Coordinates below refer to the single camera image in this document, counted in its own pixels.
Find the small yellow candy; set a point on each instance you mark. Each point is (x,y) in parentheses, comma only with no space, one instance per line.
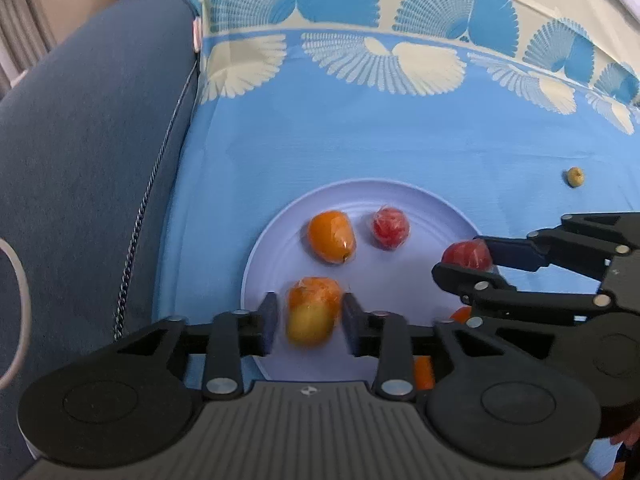
(575,177)

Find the red candy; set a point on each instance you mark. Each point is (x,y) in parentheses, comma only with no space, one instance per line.
(390,227)
(467,255)

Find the plastic-wrapped orange kumquat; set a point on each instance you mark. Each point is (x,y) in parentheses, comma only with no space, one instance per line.
(330,235)

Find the light blue plastic plate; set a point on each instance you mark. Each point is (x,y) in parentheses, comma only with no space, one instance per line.
(390,270)

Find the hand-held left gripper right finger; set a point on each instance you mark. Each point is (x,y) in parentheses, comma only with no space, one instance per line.
(350,325)

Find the plastic-wrapped yellow-orange fruit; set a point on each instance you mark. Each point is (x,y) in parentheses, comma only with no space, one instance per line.
(312,310)

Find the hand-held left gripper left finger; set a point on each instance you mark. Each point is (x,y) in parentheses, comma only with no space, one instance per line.
(270,322)

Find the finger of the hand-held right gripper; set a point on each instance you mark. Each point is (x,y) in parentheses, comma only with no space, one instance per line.
(510,252)
(460,277)

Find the blue fan-printed bedsheet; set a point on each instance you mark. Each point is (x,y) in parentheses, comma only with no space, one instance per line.
(400,125)

